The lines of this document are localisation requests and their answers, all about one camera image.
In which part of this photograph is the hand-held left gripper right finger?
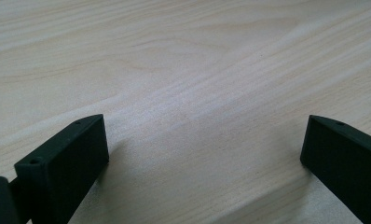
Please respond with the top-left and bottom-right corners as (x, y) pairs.
(299, 114), (371, 224)

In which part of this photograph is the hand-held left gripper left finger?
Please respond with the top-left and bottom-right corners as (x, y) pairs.
(13, 113), (110, 224)

